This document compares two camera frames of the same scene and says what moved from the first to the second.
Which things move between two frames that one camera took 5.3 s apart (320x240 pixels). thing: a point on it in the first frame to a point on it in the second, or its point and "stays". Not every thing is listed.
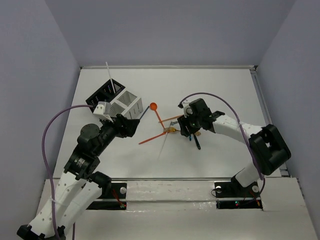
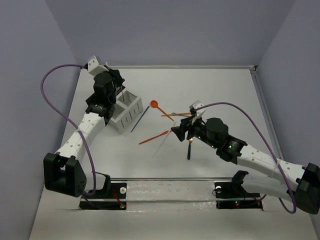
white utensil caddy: x=127 y=104 stays
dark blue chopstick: x=144 y=112 stays
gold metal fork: x=170 y=129 to x=122 y=93
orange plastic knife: x=153 y=138 stays
